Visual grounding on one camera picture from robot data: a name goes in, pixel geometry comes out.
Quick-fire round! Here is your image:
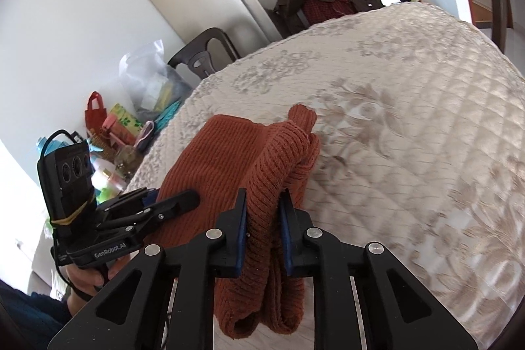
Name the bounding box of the person's left hand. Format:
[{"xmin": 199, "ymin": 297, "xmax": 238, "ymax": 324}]
[{"xmin": 65, "ymin": 254, "xmax": 132, "ymax": 316}]

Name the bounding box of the dark blue sleeve forearm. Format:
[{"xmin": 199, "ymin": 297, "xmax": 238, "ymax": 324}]
[{"xmin": 1, "ymin": 281, "xmax": 72, "ymax": 349}]

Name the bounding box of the grey pink slipper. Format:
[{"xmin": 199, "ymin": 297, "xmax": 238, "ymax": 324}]
[{"xmin": 134, "ymin": 121, "xmax": 156, "ymax": 153}]

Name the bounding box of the teal woven mat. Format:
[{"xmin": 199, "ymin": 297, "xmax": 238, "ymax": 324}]
[{"xmin": 154, "ymin": 101, "xmax": 181, "ymax": 132}]

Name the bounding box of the dark plastic chair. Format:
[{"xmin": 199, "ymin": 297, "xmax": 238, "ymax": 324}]
[{"xmin": 167, "ymin": 28, "xmax": 240, "ymax": 80}]

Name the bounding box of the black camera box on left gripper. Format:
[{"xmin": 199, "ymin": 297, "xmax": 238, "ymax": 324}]
[{"xmin": 37, "ymin": 130, "xmax": 97, "ymax": 251}]

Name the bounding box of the green floral box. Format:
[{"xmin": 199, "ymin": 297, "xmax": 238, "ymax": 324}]
[{"xmin": 102, "ymin": 104, "xmax": 143, "ymax": 146}]

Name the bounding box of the cream quilted bedspread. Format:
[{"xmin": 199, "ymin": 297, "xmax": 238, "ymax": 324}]
[{"xmin": 132, "ymin": 4, "xmax": 524, "ymax": 349}]

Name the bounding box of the clear plastic bag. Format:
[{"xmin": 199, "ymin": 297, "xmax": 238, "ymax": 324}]
[{"xmin": 118, "ymin": 39, "xmax": 192, "ymax": 123}]

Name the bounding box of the red small tote bag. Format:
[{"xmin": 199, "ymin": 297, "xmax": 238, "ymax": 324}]
[{"xmin": 85, "ymin": 92, "xmax": 107, "ymax": 137}]

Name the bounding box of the rust orange knit sweater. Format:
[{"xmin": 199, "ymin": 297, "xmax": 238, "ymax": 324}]
[{"xmin": 146, "ymin": 105, "xmax": 320, "ymax": 339}]

